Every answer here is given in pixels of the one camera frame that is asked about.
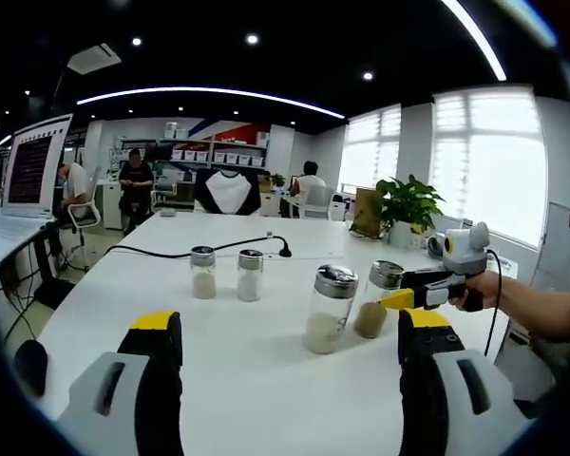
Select curved ceiling light strip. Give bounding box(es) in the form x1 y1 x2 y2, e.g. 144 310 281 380
441 0 507 82
75 85 346 120

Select ceiling air conditioner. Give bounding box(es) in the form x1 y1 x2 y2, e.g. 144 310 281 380
66 43 124 76

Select person's right hand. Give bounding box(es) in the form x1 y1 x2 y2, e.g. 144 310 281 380
460 270 504 314

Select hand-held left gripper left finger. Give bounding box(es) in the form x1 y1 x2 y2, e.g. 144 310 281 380
56 311 184 456

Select white mesh chair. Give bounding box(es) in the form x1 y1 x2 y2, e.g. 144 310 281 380
302 184 334 220

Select tall seasoning bottle pale grains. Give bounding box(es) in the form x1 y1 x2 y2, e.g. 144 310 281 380
302 264 360 355

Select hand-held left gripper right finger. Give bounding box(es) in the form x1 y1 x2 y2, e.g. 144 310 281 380
397 307 538 456

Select shelf with white bins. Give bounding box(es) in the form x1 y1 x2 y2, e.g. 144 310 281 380
116 122 271 168

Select small seasoning bottle white powder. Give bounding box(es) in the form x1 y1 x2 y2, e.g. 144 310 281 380
237 248 264 302

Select white panel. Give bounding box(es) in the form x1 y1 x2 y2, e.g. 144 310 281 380
531 201 570 305

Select green plant in white pot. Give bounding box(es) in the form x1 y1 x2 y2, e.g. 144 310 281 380
375 174 447 251

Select white laptop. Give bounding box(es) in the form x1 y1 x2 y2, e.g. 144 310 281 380
0 113 73 272

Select grey office chair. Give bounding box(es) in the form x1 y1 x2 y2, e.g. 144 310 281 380
151 168 180 208

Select bright window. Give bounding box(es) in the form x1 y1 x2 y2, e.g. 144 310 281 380
429 85 550 248
339 104 403 194

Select black rounded object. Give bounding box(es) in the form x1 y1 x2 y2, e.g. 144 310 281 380
13 339 48 399

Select tall seasoning bottle brown powder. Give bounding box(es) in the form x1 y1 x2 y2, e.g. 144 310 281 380
352 259 405 339

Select black table cable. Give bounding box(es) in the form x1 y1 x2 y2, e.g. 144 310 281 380
104 235 294 260

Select small seasoning bottle beige powder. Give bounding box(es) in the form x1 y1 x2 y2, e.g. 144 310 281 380
190 245 218 300

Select brown paper bag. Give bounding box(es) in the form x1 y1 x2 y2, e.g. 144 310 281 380
350 187 384 238

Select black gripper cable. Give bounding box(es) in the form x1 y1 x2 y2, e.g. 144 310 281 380
483 249 504 358

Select white office chair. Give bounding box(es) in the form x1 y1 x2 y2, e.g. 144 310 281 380
68 182 101 272

